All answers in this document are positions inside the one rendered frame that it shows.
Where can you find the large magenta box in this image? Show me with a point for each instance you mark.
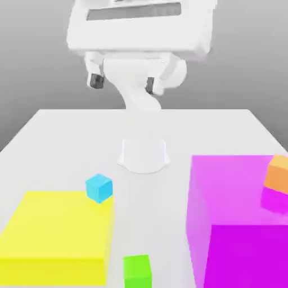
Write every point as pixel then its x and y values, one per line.
pixel 227 202

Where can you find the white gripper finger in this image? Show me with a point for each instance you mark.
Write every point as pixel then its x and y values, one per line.
pixel 95 74
pixel 158 84

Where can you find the small cyan cube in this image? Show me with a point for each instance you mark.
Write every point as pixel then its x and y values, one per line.
pixel 99 188

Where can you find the small green cube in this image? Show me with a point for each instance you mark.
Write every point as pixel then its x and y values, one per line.
pixel 137 271

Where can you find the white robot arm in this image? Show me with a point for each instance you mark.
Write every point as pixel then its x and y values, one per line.
pixel 141 101

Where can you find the large yellow box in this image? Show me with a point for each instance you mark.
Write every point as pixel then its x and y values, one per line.
pixel 54 234

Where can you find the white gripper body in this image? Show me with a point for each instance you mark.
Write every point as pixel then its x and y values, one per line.
pixel 139 36

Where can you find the small orange cube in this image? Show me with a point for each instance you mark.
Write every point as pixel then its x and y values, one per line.
pixel 277 175

